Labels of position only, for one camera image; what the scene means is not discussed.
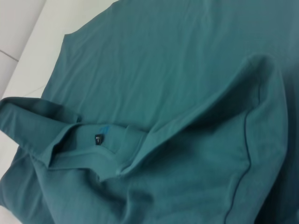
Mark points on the teal FREE print t-shirt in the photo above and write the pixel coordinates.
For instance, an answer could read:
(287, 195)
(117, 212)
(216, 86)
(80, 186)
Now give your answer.
(175, 93)

